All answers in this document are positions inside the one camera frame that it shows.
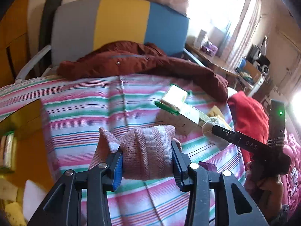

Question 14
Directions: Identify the wooden wardrobe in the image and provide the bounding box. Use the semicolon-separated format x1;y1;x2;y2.
1;0;30;87

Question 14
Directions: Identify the grey yellow blue chair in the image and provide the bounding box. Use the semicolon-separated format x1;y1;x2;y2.
15;0;201;83

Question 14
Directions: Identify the white box on desk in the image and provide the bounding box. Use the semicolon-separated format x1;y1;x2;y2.
193;30;208;50

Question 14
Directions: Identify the pink quilted blanket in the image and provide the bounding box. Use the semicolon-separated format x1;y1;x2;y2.
281;130;300;217

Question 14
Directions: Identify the black speaker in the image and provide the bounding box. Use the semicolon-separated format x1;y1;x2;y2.
256;56;270;76

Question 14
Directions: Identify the wooden side desk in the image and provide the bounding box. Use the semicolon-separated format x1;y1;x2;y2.
185;43;264;96

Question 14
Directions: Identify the pink sock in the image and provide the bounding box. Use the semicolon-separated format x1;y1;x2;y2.
89;125;182;181

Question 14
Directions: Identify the red cloth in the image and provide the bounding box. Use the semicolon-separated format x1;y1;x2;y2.
227;90;270;167

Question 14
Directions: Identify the dark red jacket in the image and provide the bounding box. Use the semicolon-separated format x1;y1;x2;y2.
57;41;229;102

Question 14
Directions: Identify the purple small packet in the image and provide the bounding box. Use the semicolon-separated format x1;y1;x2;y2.
198;161;217;173

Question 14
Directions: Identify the purple box on desk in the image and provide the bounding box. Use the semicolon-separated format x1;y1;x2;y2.
201;41;218;57

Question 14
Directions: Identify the yellow spotted plush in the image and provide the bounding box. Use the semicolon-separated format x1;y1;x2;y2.
5;202;27;226

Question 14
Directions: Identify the striped tablecloth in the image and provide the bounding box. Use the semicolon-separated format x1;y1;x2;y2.
0;73;246;226

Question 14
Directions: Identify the white tea box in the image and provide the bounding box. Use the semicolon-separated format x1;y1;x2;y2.
155;102;199;136

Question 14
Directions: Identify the white sock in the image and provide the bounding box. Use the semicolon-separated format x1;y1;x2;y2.
202;118;232;151

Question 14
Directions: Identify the gold tin box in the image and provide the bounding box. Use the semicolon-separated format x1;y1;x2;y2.
0;98;56;226

